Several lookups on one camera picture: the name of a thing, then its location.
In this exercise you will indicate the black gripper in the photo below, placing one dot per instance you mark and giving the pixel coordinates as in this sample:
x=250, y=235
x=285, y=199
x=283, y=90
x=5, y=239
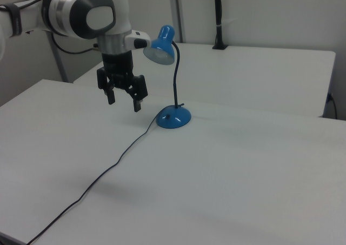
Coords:
x=117, y=63

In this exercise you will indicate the blue gooseneck desk lamp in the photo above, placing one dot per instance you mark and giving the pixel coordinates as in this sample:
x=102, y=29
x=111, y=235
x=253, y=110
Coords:
x=174, y=119

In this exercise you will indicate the grey wall frame post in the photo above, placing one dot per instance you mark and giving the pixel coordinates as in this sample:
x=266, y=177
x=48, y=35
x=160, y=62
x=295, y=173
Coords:
x=60, y=66
x=177, y=12

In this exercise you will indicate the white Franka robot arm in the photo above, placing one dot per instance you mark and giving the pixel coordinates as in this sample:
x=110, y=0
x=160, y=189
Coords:
x=67, y=12

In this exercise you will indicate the black clamped pole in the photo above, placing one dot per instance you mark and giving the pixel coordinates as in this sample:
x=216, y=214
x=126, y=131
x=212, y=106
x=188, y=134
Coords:
x=218, y=12

